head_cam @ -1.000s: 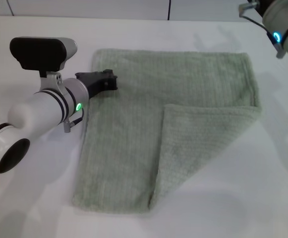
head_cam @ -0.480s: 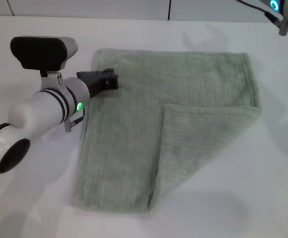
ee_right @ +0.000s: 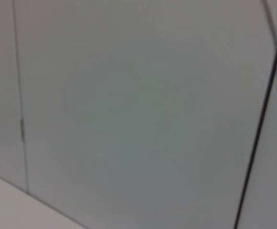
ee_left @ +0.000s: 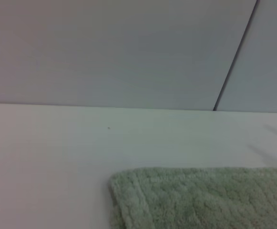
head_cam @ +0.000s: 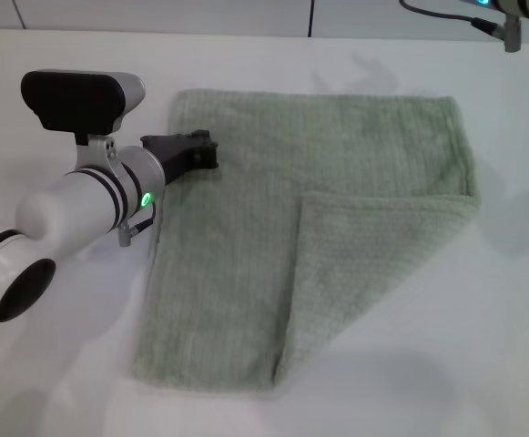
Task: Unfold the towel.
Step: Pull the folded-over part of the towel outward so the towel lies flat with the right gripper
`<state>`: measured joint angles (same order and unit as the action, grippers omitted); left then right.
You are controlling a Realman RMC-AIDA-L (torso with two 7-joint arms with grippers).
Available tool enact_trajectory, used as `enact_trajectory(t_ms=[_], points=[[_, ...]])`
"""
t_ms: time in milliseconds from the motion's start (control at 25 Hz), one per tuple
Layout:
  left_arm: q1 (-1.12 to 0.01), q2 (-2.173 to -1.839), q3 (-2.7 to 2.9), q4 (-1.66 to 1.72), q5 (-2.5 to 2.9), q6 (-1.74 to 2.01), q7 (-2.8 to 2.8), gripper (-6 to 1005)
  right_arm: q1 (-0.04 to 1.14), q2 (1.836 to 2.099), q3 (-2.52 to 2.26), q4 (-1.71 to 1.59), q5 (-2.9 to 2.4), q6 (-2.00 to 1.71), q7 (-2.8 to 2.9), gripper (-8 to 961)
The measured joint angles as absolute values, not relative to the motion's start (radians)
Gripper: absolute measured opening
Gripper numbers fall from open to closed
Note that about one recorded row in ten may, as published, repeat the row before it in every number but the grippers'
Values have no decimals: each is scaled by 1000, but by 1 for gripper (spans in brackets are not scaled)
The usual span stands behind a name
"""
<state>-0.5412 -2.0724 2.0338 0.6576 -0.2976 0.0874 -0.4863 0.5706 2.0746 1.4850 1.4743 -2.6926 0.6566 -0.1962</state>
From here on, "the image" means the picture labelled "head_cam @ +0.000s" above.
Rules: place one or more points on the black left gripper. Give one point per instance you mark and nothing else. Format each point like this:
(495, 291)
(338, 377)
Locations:
(173, 155)

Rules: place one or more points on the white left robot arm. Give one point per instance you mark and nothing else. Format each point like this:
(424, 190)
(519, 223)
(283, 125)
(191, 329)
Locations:
(77, 209)

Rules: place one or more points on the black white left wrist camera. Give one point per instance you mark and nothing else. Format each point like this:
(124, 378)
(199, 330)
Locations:
(73, 100)

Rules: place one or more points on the light green terry towel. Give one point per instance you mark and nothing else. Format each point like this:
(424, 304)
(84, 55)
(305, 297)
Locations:
(314, 159)

